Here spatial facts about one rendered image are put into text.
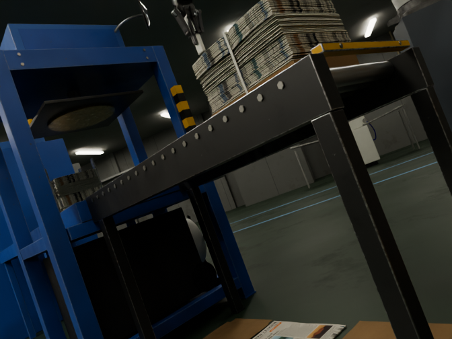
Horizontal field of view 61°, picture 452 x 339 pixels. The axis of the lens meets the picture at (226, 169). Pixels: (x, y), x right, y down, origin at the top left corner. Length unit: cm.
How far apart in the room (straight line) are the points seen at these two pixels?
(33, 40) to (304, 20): 152
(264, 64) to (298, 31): 12
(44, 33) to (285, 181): 865
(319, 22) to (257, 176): 936
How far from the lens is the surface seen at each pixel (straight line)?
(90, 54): 219
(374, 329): 147
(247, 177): 1046
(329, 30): 117
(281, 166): 1031
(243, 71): 113
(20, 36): 226
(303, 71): 81
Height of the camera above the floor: 61
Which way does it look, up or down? 3 degrees up
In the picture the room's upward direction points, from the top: 21 degrees counter-clockwise
